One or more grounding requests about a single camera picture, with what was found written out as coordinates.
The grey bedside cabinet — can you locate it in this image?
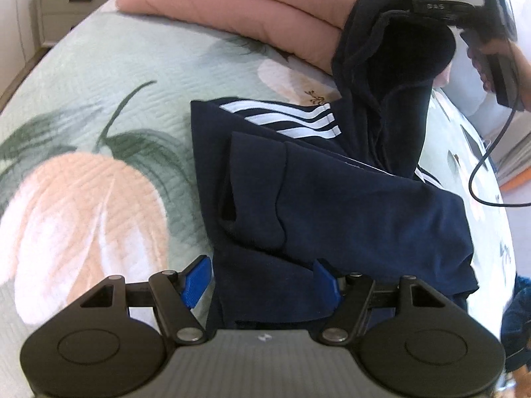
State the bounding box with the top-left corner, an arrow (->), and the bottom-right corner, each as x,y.
36,0 -> 134,48

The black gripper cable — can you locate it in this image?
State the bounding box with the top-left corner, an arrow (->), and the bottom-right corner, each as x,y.
468,91 -> 531,209

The navy striped sweatshirt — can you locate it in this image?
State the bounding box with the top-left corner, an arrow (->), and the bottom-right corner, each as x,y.
191,0 -> 478,330

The person's right hand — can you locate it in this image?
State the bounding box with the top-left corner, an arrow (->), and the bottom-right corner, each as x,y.
467,39 -> 531,111

